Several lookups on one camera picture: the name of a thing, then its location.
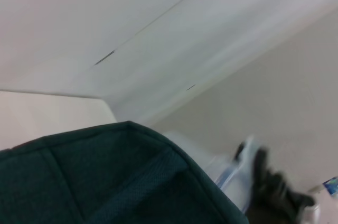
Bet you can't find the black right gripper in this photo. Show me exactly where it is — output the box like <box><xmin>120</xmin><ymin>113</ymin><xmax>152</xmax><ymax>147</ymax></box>
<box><xmin>234</xmin><ymin>142</ymin><xmax>315</xmax><ymax>224</ymax></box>

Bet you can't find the dark teal fabric lunch bag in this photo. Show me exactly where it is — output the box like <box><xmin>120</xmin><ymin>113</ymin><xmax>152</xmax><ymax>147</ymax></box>
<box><xmin>0</xmin><ymin>120</ymin><xmax>249</xmax><ymax>224</ymax></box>

